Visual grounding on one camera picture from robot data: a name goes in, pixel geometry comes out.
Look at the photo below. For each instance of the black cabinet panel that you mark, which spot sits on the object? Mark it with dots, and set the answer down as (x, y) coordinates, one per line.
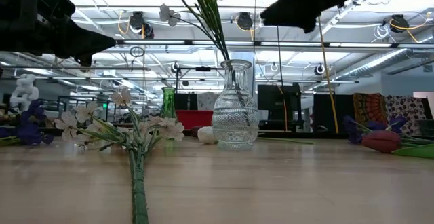
(334, 113)

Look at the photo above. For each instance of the orange mandala tapestry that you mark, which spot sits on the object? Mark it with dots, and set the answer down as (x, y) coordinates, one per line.
(369, 112)

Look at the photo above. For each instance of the silver ventilation duct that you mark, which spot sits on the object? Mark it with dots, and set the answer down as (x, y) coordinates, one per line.
(383, 59)

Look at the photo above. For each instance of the black metal workstation frame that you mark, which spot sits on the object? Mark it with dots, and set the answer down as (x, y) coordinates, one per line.
(84, 97)

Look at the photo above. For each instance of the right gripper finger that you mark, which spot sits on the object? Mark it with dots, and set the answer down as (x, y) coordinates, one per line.
(291, 12)
(310, 27)

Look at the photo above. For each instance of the red plastic bin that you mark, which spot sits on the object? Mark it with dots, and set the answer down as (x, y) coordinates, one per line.
(193, 118)

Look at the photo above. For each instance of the white patterned panel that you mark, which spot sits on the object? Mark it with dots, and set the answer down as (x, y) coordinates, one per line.
(207, 101)

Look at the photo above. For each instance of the white artificial flower bunch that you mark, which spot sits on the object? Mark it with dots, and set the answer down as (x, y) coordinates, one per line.
(138, 183)
(212, 17)

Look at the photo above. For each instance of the small black monitor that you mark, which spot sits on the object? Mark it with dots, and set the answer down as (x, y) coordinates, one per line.
(186, 102)

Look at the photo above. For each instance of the green glass vase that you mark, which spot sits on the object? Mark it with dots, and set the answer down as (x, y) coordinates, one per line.
(168, 105)

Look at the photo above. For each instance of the clear cut glass vase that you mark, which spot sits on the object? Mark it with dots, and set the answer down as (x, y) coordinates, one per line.
(235, 122)

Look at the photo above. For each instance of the red artificial tulip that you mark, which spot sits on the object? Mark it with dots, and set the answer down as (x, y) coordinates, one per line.
(381, 141)

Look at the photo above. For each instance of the long ceiling light strip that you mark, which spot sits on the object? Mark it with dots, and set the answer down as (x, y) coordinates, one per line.
(156, 42)

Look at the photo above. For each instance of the purple patterned cloth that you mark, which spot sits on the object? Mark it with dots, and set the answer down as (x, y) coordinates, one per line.
(405, 110)

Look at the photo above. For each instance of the purple artificial flower bunch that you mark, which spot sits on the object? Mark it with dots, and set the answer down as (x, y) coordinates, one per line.
(352, 130)
(28, 129)

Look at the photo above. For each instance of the white robot figure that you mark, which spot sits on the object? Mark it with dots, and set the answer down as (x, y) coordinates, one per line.
(24, 91)

